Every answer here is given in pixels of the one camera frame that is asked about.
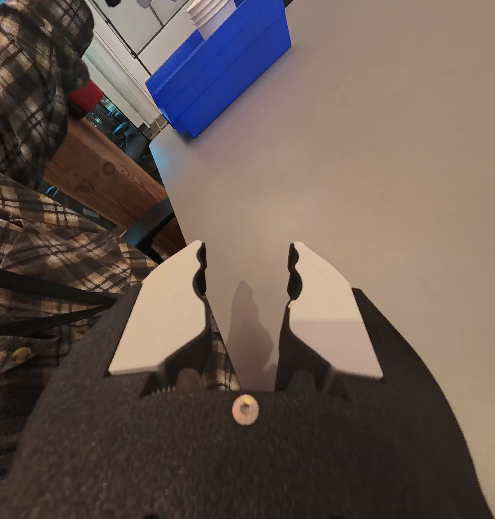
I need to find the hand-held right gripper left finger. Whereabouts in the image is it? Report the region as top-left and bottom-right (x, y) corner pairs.
(108, 240), (213, 390)

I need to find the red fire extinguisher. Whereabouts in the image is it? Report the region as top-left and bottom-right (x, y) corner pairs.
(67, 80), (105, 119)

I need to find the black chair armrest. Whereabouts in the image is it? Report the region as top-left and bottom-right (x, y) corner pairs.
(122, 197), (176, 264)

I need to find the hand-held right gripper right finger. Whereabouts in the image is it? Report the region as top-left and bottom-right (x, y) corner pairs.
(274, 242), (384, 392)

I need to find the brown wooden furniture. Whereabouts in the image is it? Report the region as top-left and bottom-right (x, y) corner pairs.
(42, 115), (187, 256)

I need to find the white panel cabinet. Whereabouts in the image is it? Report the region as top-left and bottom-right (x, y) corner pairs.
(83, 0), (199, 127)

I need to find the blue plastic bin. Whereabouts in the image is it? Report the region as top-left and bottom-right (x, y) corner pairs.
(145, 0), (292, 139)

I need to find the person's left forearm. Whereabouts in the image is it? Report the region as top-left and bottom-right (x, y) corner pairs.
(0, 0), (95, 191)

